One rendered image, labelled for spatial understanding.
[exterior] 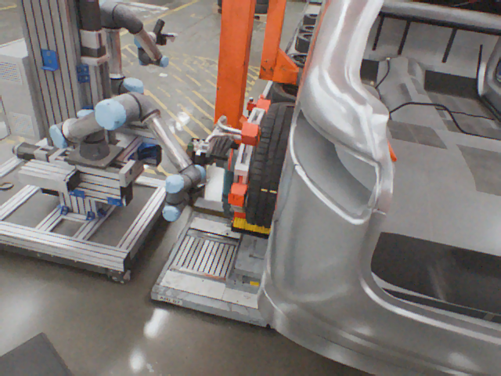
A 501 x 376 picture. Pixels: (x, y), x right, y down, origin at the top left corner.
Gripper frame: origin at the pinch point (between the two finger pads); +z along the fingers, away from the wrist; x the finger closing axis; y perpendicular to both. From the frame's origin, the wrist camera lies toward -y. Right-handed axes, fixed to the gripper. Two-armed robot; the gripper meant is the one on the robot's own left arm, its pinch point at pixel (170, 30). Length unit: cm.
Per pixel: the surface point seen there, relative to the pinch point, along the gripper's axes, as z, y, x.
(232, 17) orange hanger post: -33, -31, 60
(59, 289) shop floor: -136, 122, 32
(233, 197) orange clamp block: -102, 25, 112
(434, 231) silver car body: -81, 9, 197
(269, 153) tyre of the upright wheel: -89, 4, 118
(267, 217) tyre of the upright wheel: -94, 34, 128
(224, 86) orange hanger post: -32, 8, 64
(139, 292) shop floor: -114, 117, 74
